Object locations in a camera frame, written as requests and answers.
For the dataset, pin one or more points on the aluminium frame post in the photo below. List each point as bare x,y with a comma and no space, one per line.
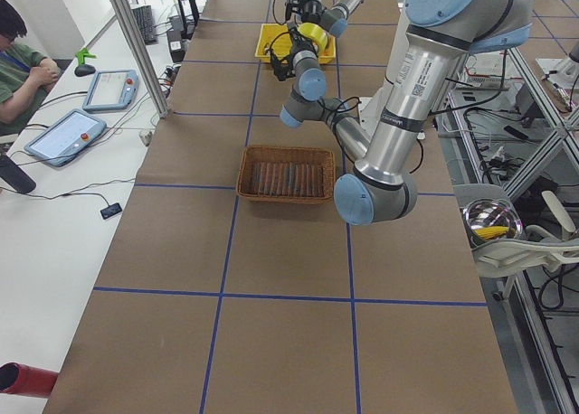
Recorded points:
138,48

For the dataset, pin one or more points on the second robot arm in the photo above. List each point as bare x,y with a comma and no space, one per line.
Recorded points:
332,20

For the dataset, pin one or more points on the steel bowl with corn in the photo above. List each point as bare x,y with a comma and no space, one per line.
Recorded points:
488,219

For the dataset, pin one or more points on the lower teach pendant tablet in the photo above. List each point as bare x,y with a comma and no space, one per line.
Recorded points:
65,139

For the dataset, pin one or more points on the brown wicker basket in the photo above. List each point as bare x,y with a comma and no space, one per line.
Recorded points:
284,174

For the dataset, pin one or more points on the small black phone device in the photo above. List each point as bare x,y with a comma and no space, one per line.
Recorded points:
110,211

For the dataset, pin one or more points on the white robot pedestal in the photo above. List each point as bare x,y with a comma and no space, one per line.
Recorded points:
396,112

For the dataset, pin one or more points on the teach pendant tablet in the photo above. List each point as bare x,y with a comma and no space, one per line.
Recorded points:
65,139
111,91

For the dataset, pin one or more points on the black computer mouse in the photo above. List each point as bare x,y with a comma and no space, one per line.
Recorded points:
82,70

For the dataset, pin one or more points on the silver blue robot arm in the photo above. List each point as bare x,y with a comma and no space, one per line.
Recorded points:
438,33

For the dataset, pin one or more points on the black keyboard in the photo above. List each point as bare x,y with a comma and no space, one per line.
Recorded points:
144,18

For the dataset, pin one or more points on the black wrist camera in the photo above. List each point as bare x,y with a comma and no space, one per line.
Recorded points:
282,67

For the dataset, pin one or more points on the seated person green shirt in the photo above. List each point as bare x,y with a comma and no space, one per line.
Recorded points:
27,76

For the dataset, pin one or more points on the upper teach pendant tablet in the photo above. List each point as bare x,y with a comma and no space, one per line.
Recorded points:
111,91

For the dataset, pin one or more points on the red cylinder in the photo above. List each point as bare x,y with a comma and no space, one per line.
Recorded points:
24,380

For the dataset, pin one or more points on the yellow plastic basket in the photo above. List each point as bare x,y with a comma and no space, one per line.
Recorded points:
276,37

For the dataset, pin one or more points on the yellow tape roll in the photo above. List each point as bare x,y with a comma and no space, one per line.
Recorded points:
316,34

